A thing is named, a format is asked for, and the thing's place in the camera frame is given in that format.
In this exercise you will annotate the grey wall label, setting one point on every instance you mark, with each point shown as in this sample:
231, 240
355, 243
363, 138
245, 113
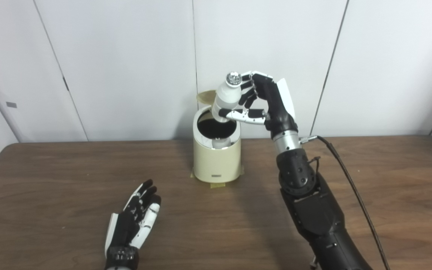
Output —
11, 105

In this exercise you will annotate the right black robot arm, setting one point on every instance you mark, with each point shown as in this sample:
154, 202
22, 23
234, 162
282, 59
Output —
317, 213

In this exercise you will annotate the wide yellow tape piece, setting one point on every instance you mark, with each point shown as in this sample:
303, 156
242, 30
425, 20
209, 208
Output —
218, 185

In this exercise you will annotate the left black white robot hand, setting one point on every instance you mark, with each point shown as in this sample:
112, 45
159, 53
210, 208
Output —
126, 228

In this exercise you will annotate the cream-colored lidded bin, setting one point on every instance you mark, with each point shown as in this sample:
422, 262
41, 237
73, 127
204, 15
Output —
216, 165

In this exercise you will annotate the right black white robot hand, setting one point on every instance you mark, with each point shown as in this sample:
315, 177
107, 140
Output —
279, 108

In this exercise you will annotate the small white plastic bottle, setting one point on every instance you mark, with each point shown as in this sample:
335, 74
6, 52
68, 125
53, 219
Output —
227, 97

